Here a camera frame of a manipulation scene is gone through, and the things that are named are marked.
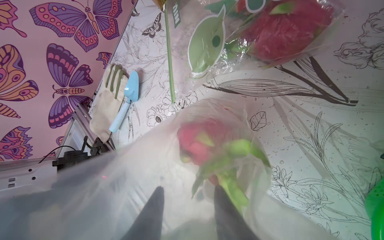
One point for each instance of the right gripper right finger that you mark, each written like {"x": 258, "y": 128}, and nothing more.
{"x": 230, "y": 224}

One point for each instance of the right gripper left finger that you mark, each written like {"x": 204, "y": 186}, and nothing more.
{"x": 148, "y": 224}

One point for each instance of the clear zip-top bag green seal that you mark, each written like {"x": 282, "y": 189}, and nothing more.
{"x": 99, "y": 199}

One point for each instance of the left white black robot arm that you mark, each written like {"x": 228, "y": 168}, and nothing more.
{"x": 27, "y": 180}

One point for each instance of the dragon fruit in far bag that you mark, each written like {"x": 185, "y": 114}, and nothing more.
{"x": 284, "y": 29}

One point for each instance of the beige gardening glove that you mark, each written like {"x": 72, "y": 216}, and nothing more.
{"x": 108, "y": 101}

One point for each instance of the light blue garden trowel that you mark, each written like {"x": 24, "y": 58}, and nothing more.
{"x": 131, "y": 94}

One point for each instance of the green plastic basket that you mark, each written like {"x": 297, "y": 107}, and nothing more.
{"x": 374, "y": 206}

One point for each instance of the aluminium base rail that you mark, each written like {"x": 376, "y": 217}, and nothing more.
{"x": 79, "y": 143}

